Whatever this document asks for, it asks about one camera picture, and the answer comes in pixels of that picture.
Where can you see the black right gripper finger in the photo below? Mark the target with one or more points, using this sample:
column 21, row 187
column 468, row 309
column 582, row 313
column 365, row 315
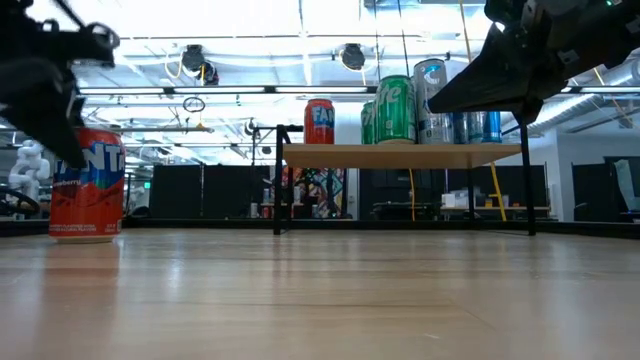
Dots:
column 500, row 80

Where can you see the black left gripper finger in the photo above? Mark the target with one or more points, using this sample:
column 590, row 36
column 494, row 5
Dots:
column 35, row 95

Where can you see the white Celsius can black lid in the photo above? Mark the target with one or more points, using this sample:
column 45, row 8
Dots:
column 432, row 100

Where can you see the green Sprite can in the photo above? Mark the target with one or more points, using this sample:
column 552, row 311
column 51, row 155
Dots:
column 395, row 110
column 368, row 125

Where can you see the red Fanta can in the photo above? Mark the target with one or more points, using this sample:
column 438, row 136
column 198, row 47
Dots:
column 95, row 200
column 319, row 122

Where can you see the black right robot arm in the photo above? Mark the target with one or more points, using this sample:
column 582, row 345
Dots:
column 620, row 30

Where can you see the white humanoid robot figure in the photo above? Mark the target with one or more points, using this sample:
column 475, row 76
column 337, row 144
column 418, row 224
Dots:
column 27, row 167

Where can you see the black steering wheel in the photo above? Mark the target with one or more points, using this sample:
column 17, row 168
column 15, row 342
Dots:
column 17, row 202

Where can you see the ceiling light bar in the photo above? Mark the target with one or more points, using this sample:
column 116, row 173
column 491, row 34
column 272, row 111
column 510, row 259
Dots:
column 220, row 90

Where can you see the colourful mural panel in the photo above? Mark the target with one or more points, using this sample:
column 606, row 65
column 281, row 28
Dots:
column 315, row 192

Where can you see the black partition wall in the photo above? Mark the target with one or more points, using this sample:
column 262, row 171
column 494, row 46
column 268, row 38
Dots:
column 440, row 187
column 210, row 190

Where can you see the wooden shelf with black frame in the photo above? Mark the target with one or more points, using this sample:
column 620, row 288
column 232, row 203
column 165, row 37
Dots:
column 400, row 156

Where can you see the black aluminium table frame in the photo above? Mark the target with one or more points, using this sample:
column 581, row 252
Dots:
column 200, row 223

